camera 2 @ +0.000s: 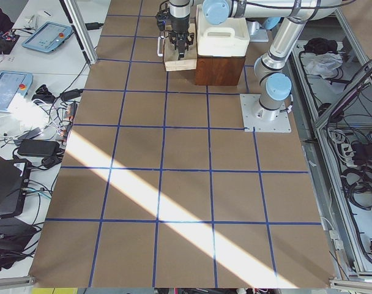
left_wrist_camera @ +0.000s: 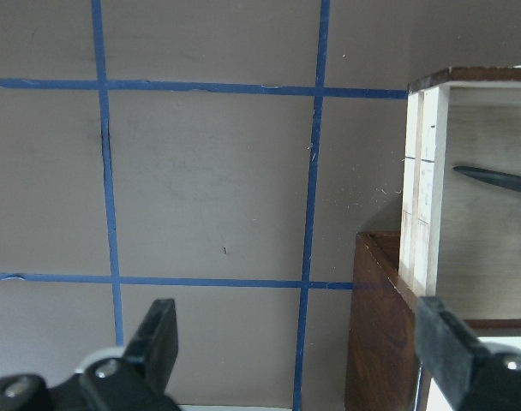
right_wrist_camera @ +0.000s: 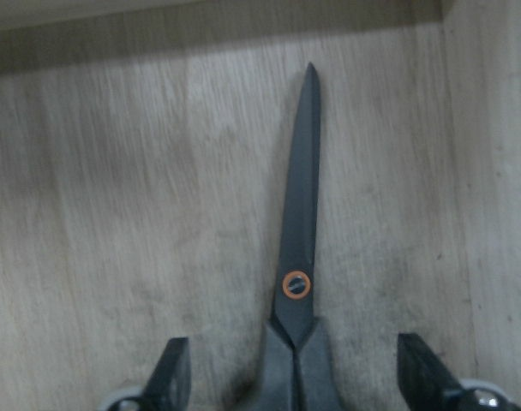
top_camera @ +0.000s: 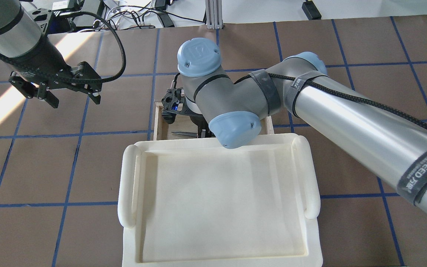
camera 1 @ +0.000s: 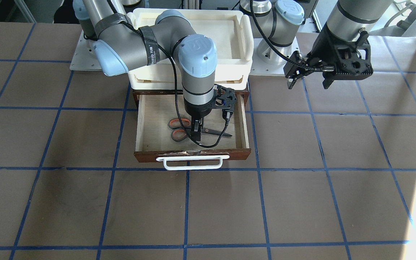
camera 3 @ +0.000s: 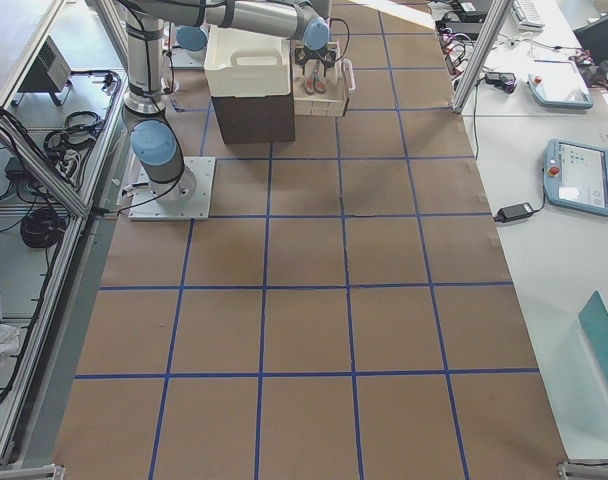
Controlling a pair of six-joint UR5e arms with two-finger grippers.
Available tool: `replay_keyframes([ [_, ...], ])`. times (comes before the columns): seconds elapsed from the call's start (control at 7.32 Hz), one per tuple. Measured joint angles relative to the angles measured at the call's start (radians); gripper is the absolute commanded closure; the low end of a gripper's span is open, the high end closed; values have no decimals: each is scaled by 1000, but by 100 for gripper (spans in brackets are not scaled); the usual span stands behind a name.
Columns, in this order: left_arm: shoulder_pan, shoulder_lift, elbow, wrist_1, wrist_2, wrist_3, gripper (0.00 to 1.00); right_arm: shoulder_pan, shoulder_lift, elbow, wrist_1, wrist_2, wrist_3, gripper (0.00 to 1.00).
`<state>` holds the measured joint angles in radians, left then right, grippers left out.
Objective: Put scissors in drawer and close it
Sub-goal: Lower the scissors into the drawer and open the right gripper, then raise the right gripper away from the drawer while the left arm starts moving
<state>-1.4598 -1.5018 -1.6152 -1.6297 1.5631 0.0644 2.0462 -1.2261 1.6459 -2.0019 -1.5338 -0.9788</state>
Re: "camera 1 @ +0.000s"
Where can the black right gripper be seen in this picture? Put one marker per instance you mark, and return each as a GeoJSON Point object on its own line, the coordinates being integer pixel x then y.
{"type": "Point", "coordinates": [194, 111]}

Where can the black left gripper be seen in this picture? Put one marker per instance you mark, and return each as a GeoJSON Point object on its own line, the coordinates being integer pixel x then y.
{"type": "Point", "coordinates": [319, 49]}

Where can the black orange scissors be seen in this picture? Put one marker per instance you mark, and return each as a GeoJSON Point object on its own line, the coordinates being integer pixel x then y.
{"type": "Point", "coordinates": [178, 134]}

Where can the light wooden drawer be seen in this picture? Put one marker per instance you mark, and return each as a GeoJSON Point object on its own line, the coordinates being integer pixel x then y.
{"type": "Point", "coordinates": [154, 142]}

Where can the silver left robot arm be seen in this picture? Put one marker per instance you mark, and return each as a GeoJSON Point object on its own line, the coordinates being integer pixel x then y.
{"type": "Point", "coordinates": [277, 23]}

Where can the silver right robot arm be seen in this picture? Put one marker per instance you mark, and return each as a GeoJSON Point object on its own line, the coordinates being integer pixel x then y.
{"type": "Point", "coordinates": [120, 48]}

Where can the white plastic tray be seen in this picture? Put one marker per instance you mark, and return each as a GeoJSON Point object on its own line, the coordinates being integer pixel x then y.
{"type": "Point", "coordinates": [231, 33]}

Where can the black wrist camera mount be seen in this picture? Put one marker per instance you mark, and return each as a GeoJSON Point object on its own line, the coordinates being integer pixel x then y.
{"type": "Point", "coordinates": [224, 99]}

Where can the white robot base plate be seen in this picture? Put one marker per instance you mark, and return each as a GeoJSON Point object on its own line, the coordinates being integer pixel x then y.
{"type": "Point", "coordinates": [84, 58]}

